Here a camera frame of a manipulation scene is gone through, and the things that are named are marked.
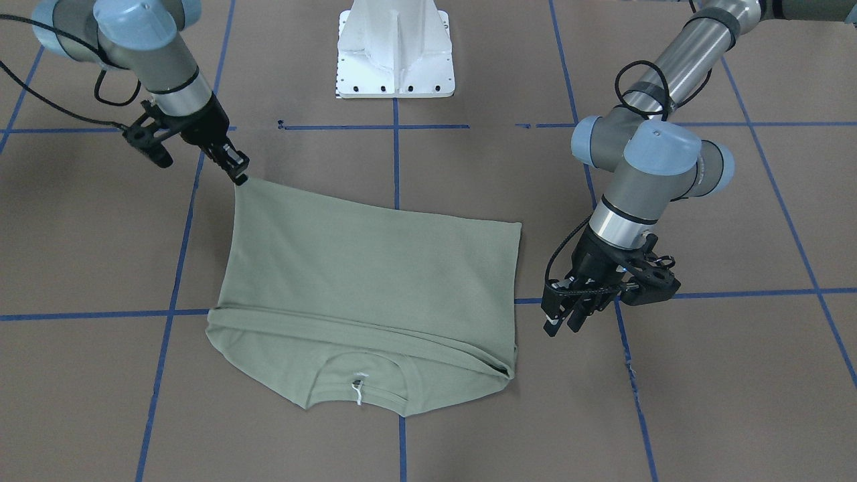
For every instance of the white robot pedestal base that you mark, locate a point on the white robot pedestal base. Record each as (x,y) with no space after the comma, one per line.
(394,49)

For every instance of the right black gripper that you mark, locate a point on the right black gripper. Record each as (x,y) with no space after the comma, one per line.
(203,124)

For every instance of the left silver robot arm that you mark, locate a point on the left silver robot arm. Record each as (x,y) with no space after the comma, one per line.
(654,162)

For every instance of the olive green long-sleeve shirt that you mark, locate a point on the olive green long-sleeve shirt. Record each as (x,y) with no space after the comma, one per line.
(326,300)

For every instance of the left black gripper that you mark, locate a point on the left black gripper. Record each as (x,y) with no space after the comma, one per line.
(593,262)

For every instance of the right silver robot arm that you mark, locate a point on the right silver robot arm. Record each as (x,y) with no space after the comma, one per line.
(144,37)

